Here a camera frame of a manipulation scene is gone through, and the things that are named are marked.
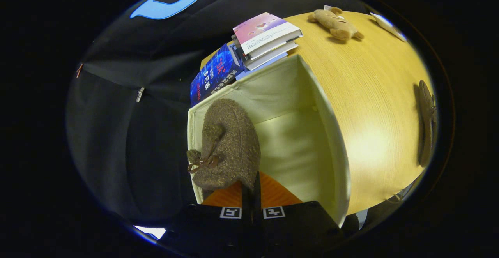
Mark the silver clip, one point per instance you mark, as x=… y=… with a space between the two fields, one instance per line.
x=139 y=94

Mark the brown fuzzy shoe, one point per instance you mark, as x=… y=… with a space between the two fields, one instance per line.
x=425 y=121
x=234 y=145

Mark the dark blue book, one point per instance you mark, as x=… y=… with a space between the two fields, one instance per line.
x=212 y=75

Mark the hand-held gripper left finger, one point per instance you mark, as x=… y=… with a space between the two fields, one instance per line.
x=246 y=207

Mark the grey cover book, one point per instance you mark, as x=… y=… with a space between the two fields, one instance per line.
x=273 y=52

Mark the pink cover book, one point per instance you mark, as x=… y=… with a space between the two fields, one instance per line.
x=265 y=30

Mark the beige fabric storage box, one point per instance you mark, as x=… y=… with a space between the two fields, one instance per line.
x=296 y=133

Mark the tan bread plush toy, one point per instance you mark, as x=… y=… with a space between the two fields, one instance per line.
x=335 y=24

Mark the lit computer screen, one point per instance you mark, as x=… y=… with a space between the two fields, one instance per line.
x=150 y=231

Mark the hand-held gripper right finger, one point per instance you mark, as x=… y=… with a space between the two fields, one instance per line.
x=257 y=203

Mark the red clip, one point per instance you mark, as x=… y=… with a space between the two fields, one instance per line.
x=79 y=70

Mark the light blue book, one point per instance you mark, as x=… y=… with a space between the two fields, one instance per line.
x=265 y=61

